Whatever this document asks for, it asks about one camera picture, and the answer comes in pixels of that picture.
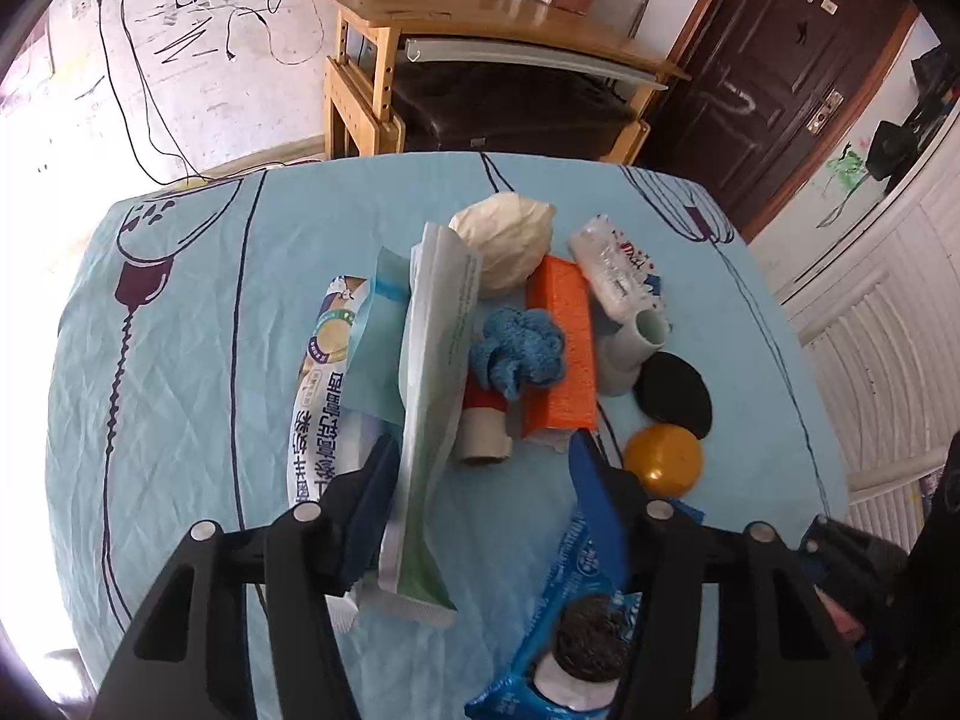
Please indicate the grey keyboard tray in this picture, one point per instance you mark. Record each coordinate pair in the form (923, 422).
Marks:
(525, 52)

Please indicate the light blue packet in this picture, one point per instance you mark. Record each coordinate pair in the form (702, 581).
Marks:
(379, 345)

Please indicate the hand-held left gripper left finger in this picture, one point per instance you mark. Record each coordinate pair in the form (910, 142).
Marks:
(369, 510)

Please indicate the orange sponge block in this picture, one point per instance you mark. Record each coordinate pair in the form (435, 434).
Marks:
(562, 360)

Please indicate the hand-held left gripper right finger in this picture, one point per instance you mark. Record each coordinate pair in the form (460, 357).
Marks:
(600, 517)

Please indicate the white and purple snack wrapper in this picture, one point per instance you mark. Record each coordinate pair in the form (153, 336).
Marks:
(322, 390)

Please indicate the wooden desk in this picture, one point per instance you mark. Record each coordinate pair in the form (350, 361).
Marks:
(487, 15)

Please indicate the green and white packet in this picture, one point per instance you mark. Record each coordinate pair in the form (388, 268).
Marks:
(427, 390)

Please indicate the blue cookie packet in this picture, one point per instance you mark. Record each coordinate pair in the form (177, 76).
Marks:
(551, 604)

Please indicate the red and white paper roll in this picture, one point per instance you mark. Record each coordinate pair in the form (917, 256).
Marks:
(484, 431)

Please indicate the yellow ball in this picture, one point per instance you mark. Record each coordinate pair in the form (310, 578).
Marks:
(664, 457)

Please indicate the black hanging bag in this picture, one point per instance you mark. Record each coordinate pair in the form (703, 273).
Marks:
(892, 146)

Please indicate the white crumpled paper ball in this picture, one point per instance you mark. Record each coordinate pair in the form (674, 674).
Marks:
(502, 240)

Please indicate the light blue printed tablecloth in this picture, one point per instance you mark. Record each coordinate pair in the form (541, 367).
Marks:
(187, 390)

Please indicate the black oval disc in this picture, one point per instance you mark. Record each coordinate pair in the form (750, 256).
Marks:
(671, 394)

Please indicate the crushed clear plastic bottle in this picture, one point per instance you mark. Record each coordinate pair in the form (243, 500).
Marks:
(611, 266)

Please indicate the blue knitted cloth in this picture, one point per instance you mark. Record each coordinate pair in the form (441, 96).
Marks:
(517, 349)

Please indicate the grey plastic cup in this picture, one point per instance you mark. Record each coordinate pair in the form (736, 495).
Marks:
(626, 360)

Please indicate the white louvered door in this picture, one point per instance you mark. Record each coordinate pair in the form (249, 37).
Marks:
(900, 382)

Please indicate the dark brown door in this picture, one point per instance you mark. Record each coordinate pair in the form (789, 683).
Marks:
(757, 52)

